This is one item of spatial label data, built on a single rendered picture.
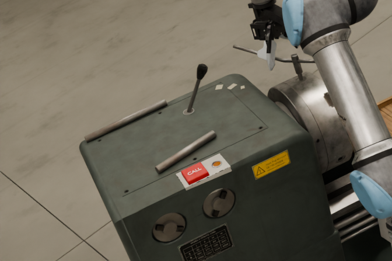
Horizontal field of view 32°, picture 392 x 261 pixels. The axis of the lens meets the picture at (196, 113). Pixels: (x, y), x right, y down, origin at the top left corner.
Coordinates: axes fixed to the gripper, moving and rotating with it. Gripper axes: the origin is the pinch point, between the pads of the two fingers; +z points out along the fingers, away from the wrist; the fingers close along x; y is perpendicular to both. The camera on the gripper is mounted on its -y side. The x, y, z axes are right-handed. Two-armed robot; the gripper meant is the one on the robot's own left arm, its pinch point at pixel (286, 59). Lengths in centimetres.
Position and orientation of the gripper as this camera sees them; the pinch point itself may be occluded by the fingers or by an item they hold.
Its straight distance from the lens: 212.0
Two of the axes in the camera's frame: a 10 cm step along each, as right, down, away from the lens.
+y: -7.2, -0.8, 6.9
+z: 3.1, 8.5, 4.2
